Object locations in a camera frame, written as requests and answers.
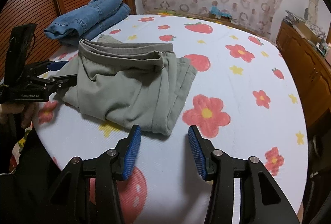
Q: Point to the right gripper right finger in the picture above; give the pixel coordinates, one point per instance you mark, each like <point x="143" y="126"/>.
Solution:
<point x="261" y="198"/>

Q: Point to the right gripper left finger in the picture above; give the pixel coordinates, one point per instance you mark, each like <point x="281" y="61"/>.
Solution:
<point x="113" y="165"/>

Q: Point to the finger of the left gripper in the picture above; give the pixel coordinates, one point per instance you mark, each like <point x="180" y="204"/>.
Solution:
<point x="59" y="82"/>
<point x="58" y="65"/>

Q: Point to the grey-green pants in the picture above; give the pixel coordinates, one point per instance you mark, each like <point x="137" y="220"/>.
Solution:
<point x="143" y="84"/>

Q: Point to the person's left hand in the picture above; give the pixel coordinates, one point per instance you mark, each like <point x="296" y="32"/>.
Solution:
<point x="25" y="110"/>

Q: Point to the folded blue jeans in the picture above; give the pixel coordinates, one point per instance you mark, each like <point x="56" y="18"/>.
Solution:
<point x="88" y="21"/>

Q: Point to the white fruit flower blanket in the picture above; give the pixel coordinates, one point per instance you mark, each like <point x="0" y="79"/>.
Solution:
<point x="243" y="99"/>

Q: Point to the wooden sideboard cabinet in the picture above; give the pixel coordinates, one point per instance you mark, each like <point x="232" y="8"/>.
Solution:
<point x="309" y="70"/>

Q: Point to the colourful floral bed cover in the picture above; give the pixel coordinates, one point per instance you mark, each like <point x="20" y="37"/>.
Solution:
<point x="201" y="17"/>

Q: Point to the cardboard box on cabinet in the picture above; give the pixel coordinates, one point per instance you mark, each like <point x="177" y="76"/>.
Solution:
<point x="306" y="32"/>

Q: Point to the blue item on box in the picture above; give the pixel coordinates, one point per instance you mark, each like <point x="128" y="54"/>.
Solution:
<point x="215" y="13"/>

